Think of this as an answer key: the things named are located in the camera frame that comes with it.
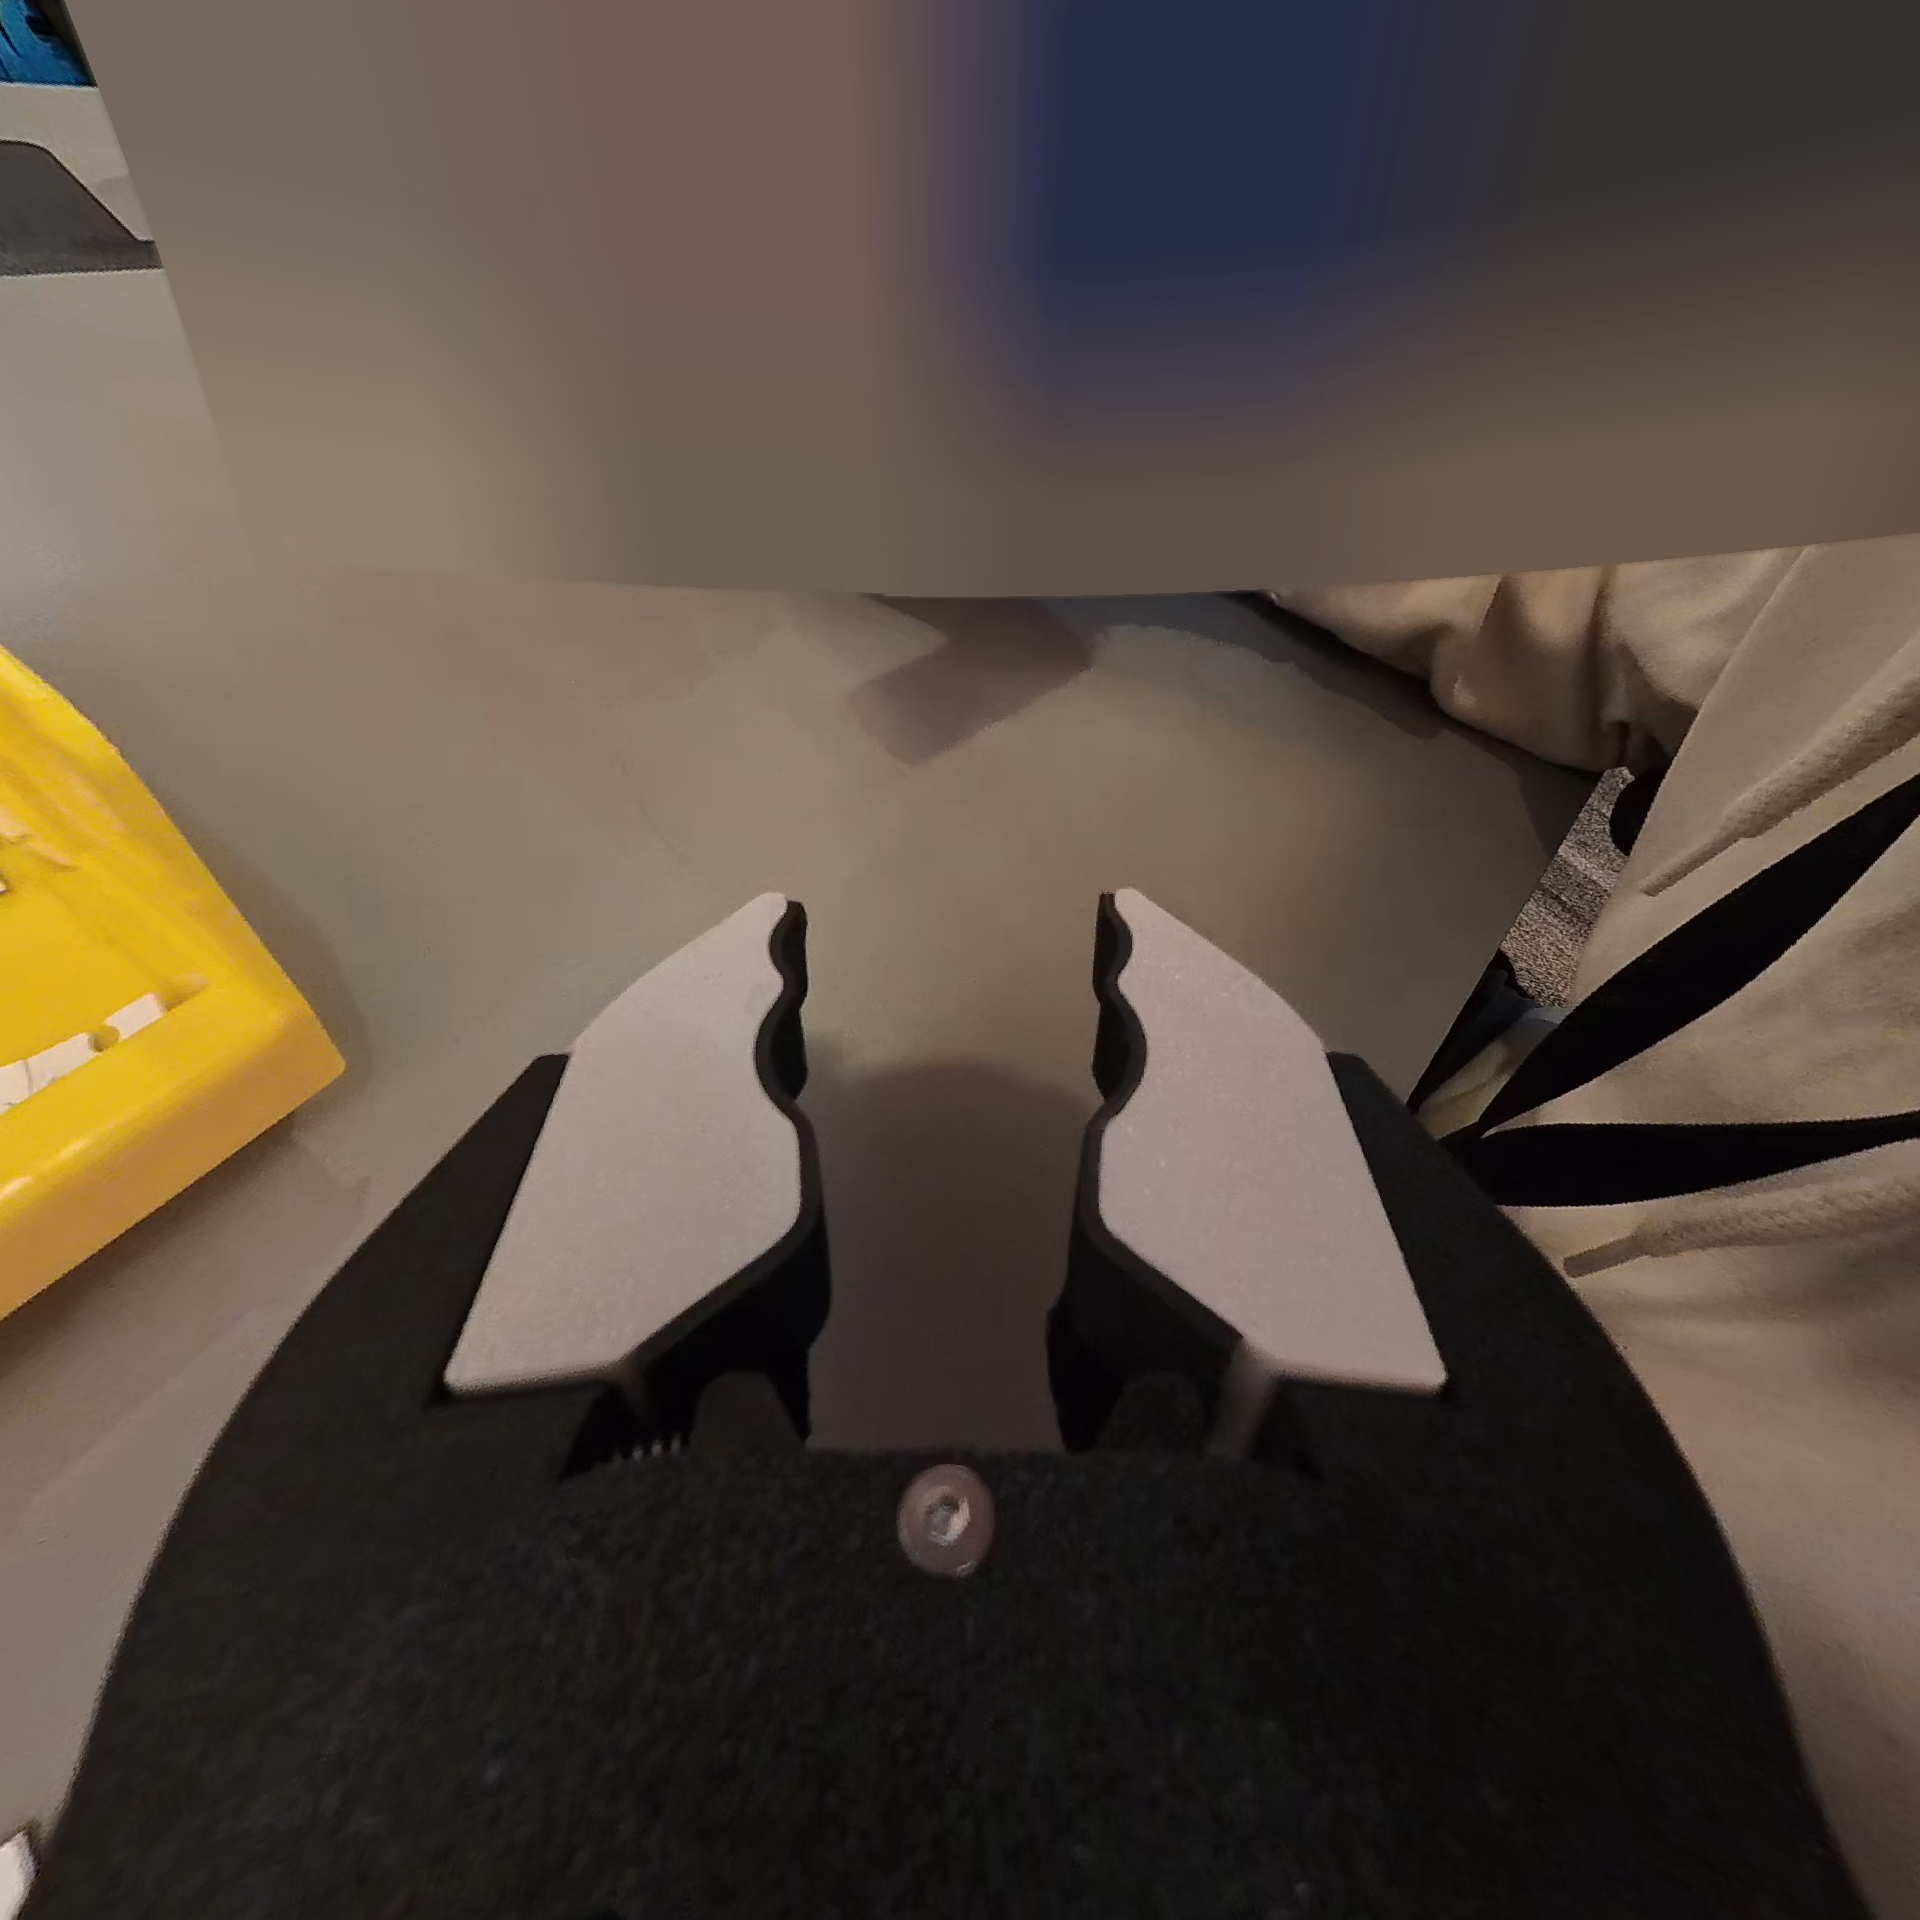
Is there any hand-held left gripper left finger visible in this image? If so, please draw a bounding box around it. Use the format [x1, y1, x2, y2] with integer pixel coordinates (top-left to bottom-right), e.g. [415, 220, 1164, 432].
[443, 892, 834, 1453]

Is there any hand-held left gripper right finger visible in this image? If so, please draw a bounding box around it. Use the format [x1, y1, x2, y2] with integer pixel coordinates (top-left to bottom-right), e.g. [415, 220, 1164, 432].
[1046, 888, 1452, 1453]

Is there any person's right forearm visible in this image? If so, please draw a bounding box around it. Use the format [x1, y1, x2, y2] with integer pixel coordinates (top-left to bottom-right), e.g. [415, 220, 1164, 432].
[1270, 583, 1706, 775]

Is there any yellow plastic tray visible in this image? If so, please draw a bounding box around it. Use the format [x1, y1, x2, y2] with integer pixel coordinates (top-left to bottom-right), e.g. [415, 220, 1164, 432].
[0, 644, 350, 1326]

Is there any person's cream hoodie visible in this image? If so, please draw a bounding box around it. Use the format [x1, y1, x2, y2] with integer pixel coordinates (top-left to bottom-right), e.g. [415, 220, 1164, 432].
[1559, 543, 1920, 1920]

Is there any black lanyard strap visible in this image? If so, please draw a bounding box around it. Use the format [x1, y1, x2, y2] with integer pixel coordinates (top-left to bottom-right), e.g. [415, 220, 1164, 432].
[1409, 773, 1920, 1212]

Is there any cream hoodie drawstring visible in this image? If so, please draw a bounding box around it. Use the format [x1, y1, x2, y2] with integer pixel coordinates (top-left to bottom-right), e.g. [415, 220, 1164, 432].
[1641, 660, 1920, 902]
[1559, 1182, 1920, 1279]

